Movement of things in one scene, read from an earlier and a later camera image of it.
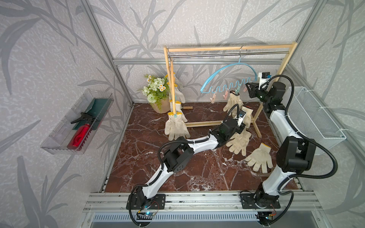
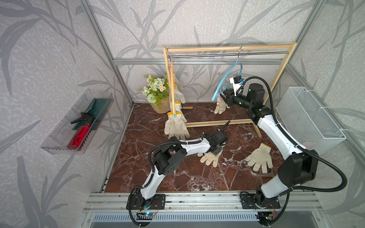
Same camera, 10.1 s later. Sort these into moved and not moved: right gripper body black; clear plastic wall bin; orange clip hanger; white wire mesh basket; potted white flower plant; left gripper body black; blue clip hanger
Moved: left gripper body black; right gripper body black; blue clip hanger
Not moved: potted white flower plant; clear plastic wall bin; orange clip hanger; white wire mesh basket
